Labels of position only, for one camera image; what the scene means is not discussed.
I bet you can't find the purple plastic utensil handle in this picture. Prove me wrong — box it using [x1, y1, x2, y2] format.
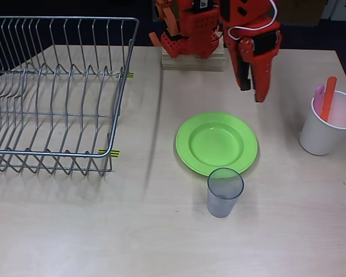
[313, 84, 325, 110]

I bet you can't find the orange plastic knife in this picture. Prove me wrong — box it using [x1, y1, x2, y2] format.
[319, 76, 337, 122]

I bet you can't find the green plastic plate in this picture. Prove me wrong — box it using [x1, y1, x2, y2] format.
[175, 112, 259, 177]

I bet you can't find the translucent plastic cup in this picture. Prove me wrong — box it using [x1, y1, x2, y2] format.
[206, 167, 245, 219]

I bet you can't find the brown cardboard box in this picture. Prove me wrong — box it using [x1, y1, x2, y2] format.
[278, 0, 328, 27]

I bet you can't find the wooden base block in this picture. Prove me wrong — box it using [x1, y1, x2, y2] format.
[161, 47, 230, 72]

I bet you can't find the white paper cup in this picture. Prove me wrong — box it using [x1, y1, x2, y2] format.
[299, 90, 346, 156]

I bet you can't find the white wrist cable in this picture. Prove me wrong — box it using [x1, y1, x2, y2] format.
[228, 0, 279, 40]

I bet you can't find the metal wire dish rack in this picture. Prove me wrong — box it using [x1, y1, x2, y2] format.
[0, 16, 140, 177]

